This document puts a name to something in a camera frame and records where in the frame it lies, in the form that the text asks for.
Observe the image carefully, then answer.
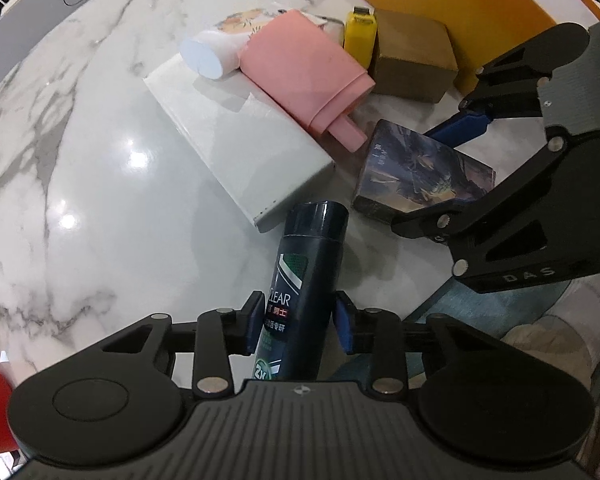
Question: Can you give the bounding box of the dark blue shampoo bottle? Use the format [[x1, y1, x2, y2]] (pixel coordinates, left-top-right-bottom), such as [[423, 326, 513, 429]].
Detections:
[[252, 200, 349, 382]]

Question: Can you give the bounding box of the dark illustrated card box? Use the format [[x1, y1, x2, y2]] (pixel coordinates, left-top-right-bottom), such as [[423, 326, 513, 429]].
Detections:
[[352, 119, 495, 224]]

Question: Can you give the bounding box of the brown cardboard box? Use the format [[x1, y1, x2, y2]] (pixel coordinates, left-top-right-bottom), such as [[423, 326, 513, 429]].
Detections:
[[370, 9, 458, 104]]

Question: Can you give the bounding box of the yellow tape measure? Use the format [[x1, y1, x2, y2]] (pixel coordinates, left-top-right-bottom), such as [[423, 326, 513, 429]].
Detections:
[[343, 6, 377, 70]]

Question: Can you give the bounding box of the pink silicone bottle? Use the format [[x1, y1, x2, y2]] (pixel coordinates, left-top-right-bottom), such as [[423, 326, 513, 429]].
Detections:
[[240, 10, 375, 153]]

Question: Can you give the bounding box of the white box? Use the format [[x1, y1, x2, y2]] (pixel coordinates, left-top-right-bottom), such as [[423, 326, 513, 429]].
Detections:
[[145, 54, 335, 233]]

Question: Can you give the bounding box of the white lotion tube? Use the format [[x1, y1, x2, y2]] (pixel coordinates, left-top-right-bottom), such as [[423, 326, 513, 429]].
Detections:
[[180, 8, 286, 80]]

